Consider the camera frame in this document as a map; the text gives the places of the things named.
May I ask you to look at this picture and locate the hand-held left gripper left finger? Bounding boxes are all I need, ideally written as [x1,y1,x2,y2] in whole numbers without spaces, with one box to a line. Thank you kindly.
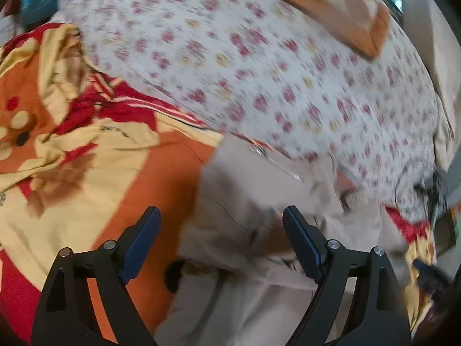
[32,206,161,346]

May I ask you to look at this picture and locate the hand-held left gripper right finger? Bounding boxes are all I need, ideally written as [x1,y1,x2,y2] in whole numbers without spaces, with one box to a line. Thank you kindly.
[282,205,412,346]

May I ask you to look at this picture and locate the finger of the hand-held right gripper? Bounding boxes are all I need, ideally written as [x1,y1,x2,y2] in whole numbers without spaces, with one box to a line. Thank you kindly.
[412,257,451,295]

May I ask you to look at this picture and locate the beige garment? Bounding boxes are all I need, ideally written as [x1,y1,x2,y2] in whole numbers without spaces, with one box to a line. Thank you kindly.
[155,135,415,346]

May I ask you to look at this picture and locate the orange red yellow patterned blanket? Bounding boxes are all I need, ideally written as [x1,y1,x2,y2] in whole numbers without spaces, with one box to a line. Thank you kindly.
[0,22,438,346]

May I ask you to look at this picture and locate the white floral bed sheet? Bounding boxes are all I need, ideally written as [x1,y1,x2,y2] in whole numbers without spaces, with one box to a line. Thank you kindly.
[54,0,442,220]

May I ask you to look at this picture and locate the beige cloth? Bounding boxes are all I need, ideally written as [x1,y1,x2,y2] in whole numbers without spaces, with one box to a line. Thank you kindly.
[400,0,461,174]

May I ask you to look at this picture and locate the orange checkered pillow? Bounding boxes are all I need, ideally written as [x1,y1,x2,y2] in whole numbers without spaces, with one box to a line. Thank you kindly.
[227,0,392,59]

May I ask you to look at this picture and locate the black cable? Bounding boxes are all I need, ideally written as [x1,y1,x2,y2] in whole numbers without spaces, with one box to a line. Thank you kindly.
[394,169,457,253]

